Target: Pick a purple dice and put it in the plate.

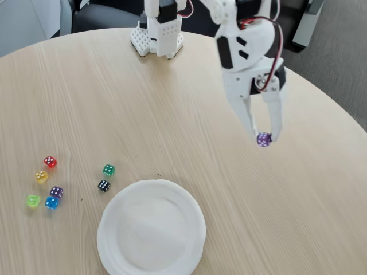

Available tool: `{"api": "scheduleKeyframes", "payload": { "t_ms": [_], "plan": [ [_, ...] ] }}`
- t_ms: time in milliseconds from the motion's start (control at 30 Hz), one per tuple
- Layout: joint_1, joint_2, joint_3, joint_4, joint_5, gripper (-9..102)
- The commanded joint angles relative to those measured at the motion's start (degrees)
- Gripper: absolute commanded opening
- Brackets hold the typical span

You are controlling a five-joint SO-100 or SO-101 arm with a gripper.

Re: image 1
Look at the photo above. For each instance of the purple translucent die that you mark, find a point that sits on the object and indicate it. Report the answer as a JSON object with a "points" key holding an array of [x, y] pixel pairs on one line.
{"points": [[263, 139], [56, 192]]}

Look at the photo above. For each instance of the dark green translucent die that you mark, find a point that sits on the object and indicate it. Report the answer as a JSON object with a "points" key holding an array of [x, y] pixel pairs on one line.
{"points": [[109, 169]]}

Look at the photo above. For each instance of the white paper plate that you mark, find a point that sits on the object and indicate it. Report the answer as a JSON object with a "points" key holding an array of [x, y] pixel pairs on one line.
{"points": [[152, 229]]}

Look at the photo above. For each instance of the black die white pips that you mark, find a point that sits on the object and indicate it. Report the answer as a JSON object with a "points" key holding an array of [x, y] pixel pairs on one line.
{"points": [[103, 185]]}

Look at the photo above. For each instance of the grey desk leg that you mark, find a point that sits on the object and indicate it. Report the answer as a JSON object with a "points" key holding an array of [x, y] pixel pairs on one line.
{"points": [[304, 28]]}

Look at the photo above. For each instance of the red translucent die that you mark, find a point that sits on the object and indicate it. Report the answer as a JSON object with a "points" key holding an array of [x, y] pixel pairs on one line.
{"points": [[50, 161]]}

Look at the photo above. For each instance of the yellow translucent die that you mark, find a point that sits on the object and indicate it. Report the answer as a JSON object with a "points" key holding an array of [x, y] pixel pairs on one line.
{"points": [[41, 176]]}

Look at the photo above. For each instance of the blue translucent die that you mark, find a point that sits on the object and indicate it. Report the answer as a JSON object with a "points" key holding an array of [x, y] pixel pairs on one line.
{"points": [[51, 202]]}

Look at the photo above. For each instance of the white cabinet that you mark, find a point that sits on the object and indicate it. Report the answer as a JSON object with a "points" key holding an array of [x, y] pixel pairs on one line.
{"points": [[17, 23]]}

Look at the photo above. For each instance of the lime green translucent die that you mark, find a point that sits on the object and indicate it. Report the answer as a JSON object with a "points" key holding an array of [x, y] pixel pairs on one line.
{"points": [[33, 200]]}

